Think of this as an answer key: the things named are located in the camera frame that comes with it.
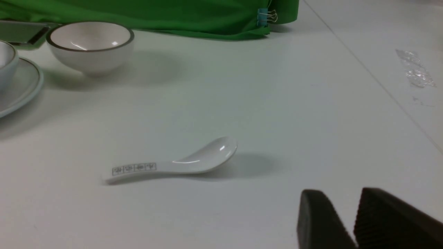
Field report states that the black-rimmed white bowl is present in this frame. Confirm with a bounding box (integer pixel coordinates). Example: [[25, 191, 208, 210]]
[[46, 21, 135, 77]]

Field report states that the white spoon with pattern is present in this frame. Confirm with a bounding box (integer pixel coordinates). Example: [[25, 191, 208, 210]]
[[102, 137, 238, 184]]

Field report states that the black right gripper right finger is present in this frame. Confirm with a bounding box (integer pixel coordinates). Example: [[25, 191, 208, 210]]
[[353, 187, 443, 249]]

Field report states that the green backdrop cloth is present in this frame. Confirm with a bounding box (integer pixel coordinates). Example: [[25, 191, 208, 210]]
[[0, 0, 299, 41]]

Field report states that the clear tape patch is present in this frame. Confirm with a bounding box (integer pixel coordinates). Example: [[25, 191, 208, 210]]
[[396, 49, 436, 88]]

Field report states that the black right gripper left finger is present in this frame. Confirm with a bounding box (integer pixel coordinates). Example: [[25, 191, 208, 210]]
[[297, 189, 357, 249]]

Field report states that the pale blue plate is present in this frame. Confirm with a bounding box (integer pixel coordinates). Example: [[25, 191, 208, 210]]
[[0, 57, 44, 118]]

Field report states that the metal table cable hatch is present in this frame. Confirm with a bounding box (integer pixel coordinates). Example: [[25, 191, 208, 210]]
[[0, 20, 60, 50]]

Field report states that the pale blue cup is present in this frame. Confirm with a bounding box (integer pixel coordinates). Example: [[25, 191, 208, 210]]
[[0, 41, 19, 91]]

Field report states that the blue binder clip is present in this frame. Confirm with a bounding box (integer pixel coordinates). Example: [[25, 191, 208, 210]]
[[256, 8, 278, 27]]

